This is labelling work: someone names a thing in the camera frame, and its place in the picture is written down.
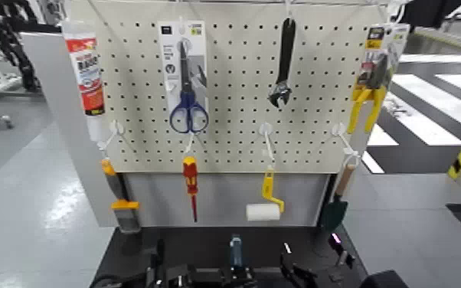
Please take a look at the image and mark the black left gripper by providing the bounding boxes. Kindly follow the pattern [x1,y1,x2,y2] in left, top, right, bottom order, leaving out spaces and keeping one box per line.
[149,239,319,288]

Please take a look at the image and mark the blue plastic crate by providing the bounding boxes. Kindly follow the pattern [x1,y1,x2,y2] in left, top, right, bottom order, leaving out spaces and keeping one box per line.
[229,234,244,270]

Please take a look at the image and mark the black device with pink light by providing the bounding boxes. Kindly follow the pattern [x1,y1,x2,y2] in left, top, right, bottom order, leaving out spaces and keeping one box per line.
[327,232,357,270]

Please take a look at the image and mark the red yellow screwdriver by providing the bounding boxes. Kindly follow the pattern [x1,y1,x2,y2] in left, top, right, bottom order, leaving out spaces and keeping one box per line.
[181,155,199,224]

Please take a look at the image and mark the white pegboard hook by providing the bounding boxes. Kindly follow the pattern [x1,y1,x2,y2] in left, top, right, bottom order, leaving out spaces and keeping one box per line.
[258,122,276,170]
[183,132,198,157]
[332,122,361,159]
[96,119,126,152]

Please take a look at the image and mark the cream perforated pegboard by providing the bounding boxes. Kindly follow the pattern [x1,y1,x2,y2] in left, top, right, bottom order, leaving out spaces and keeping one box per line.
[87,0,391,175]

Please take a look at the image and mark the blue scissors in package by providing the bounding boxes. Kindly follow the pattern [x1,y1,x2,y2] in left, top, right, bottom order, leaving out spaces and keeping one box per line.
[157,20,210,135]

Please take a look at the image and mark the black adjustable wrench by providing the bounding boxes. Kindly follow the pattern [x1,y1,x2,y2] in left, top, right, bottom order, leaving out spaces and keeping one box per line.
[267,17,297,109]

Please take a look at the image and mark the yellow pliers in package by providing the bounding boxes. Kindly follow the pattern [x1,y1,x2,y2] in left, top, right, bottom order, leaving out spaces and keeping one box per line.
[347,23,410,136]

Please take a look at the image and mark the grey display stand panel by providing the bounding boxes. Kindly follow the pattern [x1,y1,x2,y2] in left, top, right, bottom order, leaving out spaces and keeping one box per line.
[20,31,332,228]

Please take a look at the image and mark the white red sealant tube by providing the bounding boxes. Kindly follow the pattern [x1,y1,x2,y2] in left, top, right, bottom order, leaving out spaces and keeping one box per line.
[61,21,106,142]

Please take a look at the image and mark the black monitor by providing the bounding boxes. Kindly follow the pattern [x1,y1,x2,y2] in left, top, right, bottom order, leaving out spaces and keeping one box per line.
[398,0,461,30]

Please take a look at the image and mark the yellow handled white paint roller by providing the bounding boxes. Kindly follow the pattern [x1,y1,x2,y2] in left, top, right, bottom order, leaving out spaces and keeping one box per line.
[246,169,286,222]

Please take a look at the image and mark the green trowel wooden handle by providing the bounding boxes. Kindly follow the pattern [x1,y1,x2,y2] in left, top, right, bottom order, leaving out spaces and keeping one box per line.
[321,160,357,233]

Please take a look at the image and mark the black cable drag chain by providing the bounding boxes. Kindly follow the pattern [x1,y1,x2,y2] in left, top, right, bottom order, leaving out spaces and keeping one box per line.
[0,0,41,93]

